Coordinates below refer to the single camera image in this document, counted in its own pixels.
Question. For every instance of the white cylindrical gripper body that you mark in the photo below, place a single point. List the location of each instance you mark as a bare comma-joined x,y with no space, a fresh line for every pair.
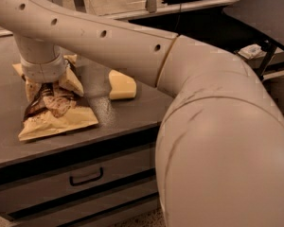
43,70

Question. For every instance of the brown chip bag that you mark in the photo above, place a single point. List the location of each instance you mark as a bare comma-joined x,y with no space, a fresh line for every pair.
55,107

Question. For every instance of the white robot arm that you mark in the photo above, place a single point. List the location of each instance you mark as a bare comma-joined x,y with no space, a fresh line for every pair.
220,149

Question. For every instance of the yellow sponge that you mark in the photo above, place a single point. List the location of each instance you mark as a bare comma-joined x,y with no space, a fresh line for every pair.
122,86

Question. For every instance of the grey drawer cabinet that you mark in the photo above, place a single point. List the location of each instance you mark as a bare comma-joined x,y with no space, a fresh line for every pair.
34,175

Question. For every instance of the small white packet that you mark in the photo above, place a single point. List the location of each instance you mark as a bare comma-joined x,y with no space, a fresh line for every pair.
251,51

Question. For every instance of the black folding stand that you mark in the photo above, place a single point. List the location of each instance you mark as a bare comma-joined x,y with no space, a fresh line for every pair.
264,16

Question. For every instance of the grey side bench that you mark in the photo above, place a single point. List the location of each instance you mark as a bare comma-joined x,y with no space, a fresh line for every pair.
269,65

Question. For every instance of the black drawer handle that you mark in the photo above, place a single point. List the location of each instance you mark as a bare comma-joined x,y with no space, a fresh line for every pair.
89,178

